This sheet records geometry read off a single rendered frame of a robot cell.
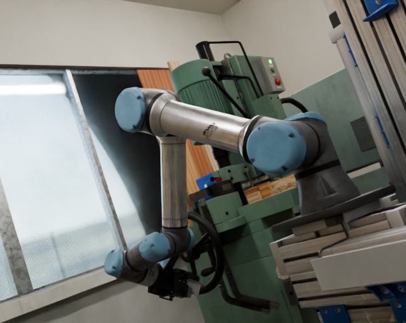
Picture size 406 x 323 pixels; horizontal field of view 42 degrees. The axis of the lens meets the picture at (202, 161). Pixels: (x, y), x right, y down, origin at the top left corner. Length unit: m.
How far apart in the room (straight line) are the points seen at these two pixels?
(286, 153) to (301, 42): 3.47
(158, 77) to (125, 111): 2.56
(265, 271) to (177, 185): 0.52
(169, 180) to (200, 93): 0.63
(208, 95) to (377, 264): 1.20
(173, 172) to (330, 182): 0.47
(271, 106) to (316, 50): 2.39
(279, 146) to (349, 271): 0.29
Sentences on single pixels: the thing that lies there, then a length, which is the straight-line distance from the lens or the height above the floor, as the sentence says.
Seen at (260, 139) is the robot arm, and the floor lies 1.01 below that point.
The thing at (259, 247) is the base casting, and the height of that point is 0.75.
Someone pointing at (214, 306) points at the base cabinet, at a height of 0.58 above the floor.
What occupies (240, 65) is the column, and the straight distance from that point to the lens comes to 2.26.
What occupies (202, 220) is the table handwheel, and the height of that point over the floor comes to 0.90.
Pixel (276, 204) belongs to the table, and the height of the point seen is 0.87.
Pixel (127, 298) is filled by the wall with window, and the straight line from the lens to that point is 3.24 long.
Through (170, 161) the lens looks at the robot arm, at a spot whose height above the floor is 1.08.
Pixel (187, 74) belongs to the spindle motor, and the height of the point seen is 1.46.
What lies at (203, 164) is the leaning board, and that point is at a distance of 3.82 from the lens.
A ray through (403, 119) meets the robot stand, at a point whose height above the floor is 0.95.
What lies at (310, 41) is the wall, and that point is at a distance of 4.54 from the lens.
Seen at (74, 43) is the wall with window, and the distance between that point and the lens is 3.68.
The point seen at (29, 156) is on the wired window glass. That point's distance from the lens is 3.21.
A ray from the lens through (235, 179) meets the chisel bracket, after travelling 2.06.
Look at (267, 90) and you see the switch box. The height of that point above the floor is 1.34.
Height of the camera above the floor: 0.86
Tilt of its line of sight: 7 degrees up
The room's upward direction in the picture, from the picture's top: 19 degrees counter-clockwise
